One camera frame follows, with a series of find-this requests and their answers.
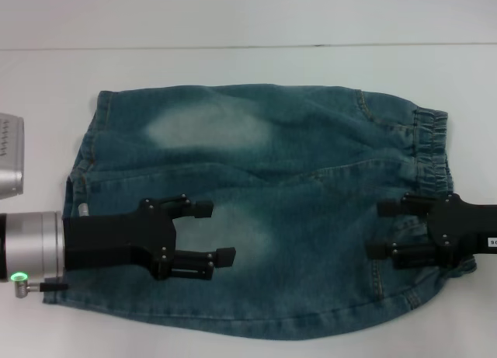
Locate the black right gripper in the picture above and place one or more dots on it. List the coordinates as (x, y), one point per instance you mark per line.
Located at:
(466, 233)

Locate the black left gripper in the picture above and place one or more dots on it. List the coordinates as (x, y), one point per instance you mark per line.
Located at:
(116, 237)

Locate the blue denim shorts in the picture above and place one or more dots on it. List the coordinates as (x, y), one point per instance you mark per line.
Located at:
(272, 160)

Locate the small silver connector stub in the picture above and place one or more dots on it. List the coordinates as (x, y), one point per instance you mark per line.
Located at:
(82, 209)

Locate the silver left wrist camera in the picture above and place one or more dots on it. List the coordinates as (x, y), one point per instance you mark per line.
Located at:
(9, 156)

